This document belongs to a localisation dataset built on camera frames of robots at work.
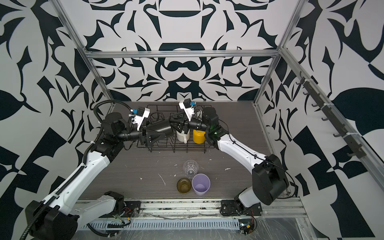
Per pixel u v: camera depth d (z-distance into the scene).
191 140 0.97
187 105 0.61
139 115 0.58
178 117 0.70
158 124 0.63
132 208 0.73
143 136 0.58
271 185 0.43
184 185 0.81
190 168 0.87
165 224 0.65
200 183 0.79
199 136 0.90
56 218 0.37
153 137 0.60
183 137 0.91
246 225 0.71
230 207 0.74
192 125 0.65
